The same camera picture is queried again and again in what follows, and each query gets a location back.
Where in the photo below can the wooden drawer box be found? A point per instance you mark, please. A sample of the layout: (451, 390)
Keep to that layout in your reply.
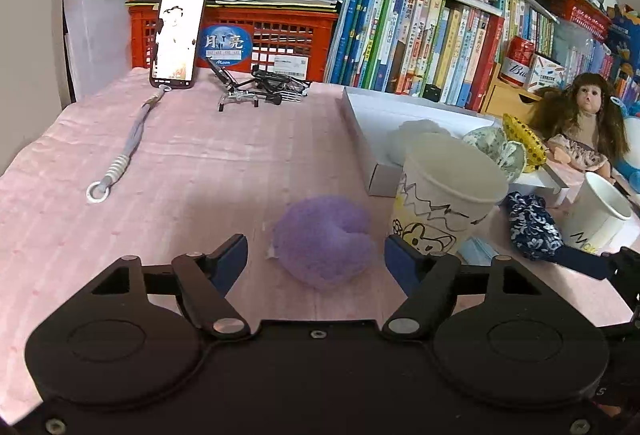
(505, 97)

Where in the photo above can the blue cartoon printed box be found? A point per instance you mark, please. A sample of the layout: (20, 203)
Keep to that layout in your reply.
(625, 25)

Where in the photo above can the white plastic sheet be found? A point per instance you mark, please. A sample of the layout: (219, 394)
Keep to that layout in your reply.
(95, 35)

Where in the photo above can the small printed carton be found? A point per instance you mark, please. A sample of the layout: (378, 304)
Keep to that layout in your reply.
(547, 72)

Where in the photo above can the red plastic basket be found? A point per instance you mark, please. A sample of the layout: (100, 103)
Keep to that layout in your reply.
(580, 7)

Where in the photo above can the gold sequin bow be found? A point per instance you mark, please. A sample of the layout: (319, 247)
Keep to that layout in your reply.
(530, 150)

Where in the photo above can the red plastic crate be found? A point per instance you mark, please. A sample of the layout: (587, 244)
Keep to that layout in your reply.
(280, 35)

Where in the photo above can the purple fluffy plush toy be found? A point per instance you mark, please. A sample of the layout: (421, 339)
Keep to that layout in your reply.
(325, 240)

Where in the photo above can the white paper cup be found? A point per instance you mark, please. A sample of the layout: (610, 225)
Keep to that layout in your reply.
(595, 220)

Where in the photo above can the cream paper cup with drawings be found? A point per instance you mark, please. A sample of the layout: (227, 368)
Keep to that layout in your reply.
(440, 215)

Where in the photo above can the pink striped tablecloth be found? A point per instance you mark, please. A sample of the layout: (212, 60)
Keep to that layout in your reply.
(200, 175)

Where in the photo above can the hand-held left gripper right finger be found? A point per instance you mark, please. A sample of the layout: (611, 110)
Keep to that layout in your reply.
(400, 260)

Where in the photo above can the brown-haired doll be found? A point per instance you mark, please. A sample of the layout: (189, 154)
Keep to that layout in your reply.
(585, 115)

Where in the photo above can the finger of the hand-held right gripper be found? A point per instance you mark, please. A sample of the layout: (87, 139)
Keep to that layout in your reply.
(580, 262)

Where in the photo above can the smartphone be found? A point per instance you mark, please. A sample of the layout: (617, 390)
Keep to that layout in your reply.
(177, 40)

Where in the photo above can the row of colourful books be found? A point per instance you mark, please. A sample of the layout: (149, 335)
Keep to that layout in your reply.
(425, 45)

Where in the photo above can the red drink can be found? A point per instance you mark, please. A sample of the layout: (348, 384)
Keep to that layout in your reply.
(517, 65)

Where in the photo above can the black model bicycle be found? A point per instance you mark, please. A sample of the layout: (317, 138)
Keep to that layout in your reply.
(270, 85)

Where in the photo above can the white shallow box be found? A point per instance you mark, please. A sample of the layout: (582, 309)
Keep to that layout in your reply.
(385, 115)

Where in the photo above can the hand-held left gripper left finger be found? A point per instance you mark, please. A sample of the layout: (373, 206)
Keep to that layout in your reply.
(232, 260)

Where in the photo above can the green floral scrunchie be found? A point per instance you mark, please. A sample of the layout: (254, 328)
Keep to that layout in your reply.
(492, 145)

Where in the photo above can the blue face mask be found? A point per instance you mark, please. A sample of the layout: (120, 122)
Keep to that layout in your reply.
(477, 250)

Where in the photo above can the navy floral fabric pouch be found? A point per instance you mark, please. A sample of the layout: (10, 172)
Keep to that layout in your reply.
(532, 225)

